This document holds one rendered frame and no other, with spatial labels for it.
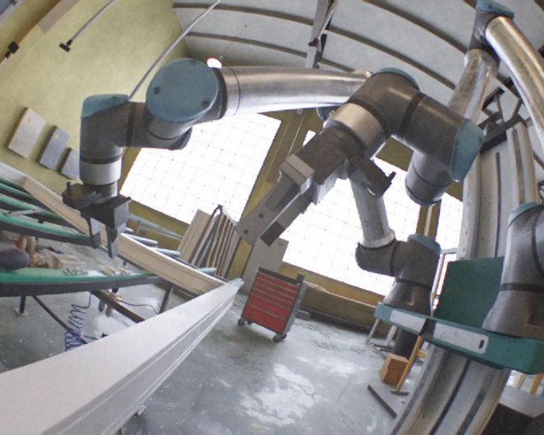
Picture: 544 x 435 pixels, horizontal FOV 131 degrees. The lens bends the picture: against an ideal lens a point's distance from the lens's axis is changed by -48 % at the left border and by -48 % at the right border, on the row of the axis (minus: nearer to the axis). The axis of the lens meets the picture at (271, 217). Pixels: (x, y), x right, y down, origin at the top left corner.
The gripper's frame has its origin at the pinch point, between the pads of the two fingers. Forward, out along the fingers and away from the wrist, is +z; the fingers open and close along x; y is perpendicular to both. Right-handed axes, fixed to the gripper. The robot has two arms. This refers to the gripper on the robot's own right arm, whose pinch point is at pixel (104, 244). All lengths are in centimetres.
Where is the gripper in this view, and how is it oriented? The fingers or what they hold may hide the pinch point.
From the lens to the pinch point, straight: 61.8
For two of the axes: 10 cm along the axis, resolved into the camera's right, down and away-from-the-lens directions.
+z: -2.9, 8.4, 4.5
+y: 1.5, -4.2, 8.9
